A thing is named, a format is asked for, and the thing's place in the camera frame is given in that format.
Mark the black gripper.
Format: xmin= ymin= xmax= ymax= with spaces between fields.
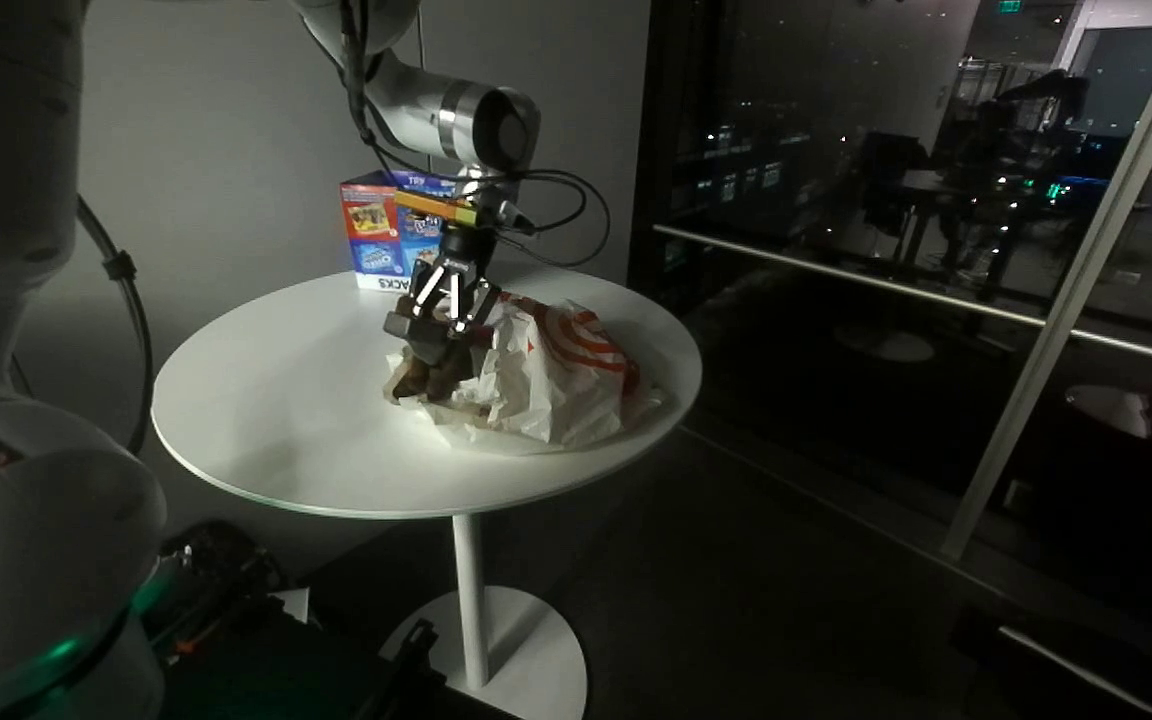
xmin=385 ymin=215 xmax=503 ymax=354

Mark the black eraser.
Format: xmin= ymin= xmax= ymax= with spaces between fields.
xmin=393 ymin=310 xmax=464 ymax=366

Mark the brown toy moose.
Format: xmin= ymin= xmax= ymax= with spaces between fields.
xmin=385 ymin=346 xmax=478 ymax=408

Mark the white plastic bag red logo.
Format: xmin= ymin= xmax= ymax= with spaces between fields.
xmin=393 ymin=287 xmax=669 ymax=455

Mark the blue snack variety box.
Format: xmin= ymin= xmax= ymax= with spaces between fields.
xmin=337 ymin=166 xmax=478 ymax=297

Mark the black floor equipment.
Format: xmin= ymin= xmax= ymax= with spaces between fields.
xmin=132 ymin=517 xmax=472 ymax=720

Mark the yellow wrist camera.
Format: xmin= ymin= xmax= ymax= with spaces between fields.
xmin=393 ymin=185 xmax=490 ymax=231

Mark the white table pedestal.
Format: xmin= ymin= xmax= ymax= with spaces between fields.
xmin=377 ymin=511 xmax=591 ymax=720

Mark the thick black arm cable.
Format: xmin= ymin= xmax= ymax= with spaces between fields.
xmin=73 ymin=194 xmax=161 ymax=455

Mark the white horizontal window rail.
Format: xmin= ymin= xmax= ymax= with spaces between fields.
xmin=654 ymin=215 xmax=1152 ymax=380

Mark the white window post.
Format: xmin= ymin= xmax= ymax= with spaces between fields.
xmin=941 ymin=0 xmax=1152 ymax=564

